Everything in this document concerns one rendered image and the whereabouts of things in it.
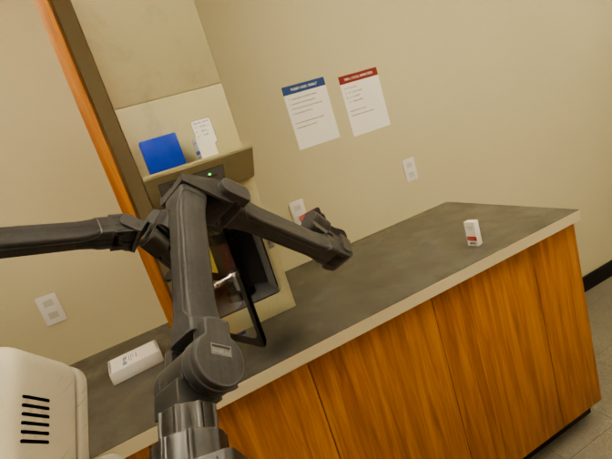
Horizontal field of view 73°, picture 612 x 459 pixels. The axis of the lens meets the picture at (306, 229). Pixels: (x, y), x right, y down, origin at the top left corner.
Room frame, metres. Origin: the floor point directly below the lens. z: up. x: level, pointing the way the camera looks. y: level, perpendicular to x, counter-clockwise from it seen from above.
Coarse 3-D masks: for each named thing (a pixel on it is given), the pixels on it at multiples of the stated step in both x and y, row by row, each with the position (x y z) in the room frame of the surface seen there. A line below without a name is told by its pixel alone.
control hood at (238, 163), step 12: (216, 156) 1.21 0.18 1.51; (228, 156) 1.22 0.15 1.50; (240, 156) 1.25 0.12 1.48; (252, 156) 1.27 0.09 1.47; (180, 168) 1.17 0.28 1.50; (192, 168) 1.19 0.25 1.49; (204, 168) 1.21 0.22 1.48; (228, 168) 1.25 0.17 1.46; (240, 168) 1.28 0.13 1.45; (252, 168) 1.30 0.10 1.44; (144, 180) 1.14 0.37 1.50; (156, 180) 1.16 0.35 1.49; (168, 180) 1.18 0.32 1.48; (240, 180) 1.32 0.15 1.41; (156, 192) 1.18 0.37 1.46; (156, 204) 1.21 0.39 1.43
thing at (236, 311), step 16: (224, 240) 1.02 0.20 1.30; (224, 256) 1.04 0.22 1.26; (224, 272) 1.06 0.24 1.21; (240, 272) 1.02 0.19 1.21; (224, 288) 1.08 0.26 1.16; (240, 288) 1.02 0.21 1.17; (224, 304) 1.10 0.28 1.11; (240, 304) 1.04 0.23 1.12; (224, 320) 1.13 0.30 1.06; (240, 320) 1.06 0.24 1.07; (256, 320) 1.01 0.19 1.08; (240, 336) 1.09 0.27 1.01; (256, 336) 1.03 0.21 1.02
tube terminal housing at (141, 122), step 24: (192, 96) 1.32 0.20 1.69; (216, 96) 1.34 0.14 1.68; (120, 120) 1.25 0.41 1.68; (144, 120) 1.27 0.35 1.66; (168, 120) 1.29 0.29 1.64; (192, 120) 1.31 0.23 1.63; (216, 120) 1.34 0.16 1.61; (192, 144) 1.30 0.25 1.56; (216, 144) 1.33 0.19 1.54; (240, 144) 1.35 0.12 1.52; (144, 168) 1.25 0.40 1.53; (264, 240) 1.37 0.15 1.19; (288, 288) 1.35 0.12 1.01; (264, 312) 1.32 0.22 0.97
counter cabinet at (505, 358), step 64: (512, 256) 1.33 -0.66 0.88; (576, 256) 1.44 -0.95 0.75; (448, 320) 1.23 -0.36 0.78; (512, 320) 1.32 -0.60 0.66; (576, 320) 1.42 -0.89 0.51; (320, 384) 1.07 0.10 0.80; (384, 384) 1.14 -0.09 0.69; (448, 384) 1.21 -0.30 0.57; (512, 384) 1.30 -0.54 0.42; (576, 384) 1.40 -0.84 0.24; (256, 448) 1.00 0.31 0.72; (320, 448) 1.05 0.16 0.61; (384, 448) 1.12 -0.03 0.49; (448, 448) 1.19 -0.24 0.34; (512, 448) 1.28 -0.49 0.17
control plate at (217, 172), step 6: (210, 168) 1.22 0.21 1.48; (216, 168) 1.23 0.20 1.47; (222, 168) 1.24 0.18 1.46; (192, 174) 1.20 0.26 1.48; (198, 174) 1.21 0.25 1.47; (204, 174) 1.22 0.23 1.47; (216, 174) 1.24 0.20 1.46; (222, 174) 1.26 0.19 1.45; (174, 180) 1.19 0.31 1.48; (162, 186) 1.18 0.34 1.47; (168, 186) 1.19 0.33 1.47; (162, 192) 1.19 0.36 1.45
